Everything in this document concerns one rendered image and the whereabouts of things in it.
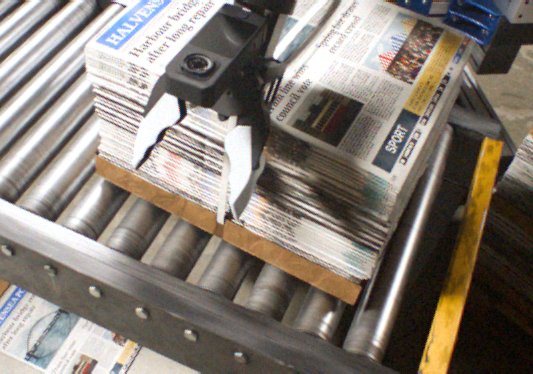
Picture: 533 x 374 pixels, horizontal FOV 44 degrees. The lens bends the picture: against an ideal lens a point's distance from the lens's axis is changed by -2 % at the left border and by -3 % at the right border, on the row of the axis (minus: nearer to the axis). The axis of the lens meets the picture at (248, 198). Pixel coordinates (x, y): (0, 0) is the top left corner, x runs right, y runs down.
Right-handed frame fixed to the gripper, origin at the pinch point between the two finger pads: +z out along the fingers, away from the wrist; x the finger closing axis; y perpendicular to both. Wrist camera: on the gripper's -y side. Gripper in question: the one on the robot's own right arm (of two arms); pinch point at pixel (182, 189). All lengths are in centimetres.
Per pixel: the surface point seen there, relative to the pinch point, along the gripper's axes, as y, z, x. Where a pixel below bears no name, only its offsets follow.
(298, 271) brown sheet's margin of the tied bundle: 17.0, 10.4, -11.1
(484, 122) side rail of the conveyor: 55, -9, -24
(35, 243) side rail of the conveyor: 6.9, 18.5, 18.7
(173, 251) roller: 14.1, 14.3, 3.8
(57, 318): 67, 76, 45
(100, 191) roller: 16.6, 12.9, 17.0
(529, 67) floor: 222, -13, -36
